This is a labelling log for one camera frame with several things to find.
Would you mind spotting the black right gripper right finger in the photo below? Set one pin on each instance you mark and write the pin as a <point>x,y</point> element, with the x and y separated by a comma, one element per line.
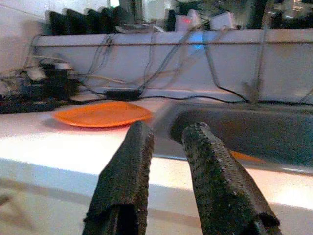
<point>220,191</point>

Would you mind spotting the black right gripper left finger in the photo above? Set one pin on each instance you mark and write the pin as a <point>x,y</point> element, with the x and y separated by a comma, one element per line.
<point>122,186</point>

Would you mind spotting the orange plastic bowl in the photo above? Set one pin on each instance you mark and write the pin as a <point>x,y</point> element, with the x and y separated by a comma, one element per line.
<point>244,156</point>

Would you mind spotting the stainless steel sink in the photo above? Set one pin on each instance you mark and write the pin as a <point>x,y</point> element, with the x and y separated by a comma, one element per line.
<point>256,127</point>

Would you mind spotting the orange plastic plate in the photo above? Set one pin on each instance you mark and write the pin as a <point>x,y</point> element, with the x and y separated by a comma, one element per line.
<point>102,115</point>

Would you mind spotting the black power brick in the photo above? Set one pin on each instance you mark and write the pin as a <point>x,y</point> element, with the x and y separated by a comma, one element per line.
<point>122,94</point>

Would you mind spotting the metal faucet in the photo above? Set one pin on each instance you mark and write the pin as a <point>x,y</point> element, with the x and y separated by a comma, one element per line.
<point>253,93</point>

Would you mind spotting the black power adapter cluster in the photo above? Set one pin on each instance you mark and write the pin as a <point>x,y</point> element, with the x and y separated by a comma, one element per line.
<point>56,80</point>

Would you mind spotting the black ribbed device row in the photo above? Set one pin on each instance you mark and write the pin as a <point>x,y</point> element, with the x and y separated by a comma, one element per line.
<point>93,22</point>

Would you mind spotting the white plug box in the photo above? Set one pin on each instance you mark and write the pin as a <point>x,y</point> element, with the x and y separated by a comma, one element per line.
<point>222,20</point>

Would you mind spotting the white charger red light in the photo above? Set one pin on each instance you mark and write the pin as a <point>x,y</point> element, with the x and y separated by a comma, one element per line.
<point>188,22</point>

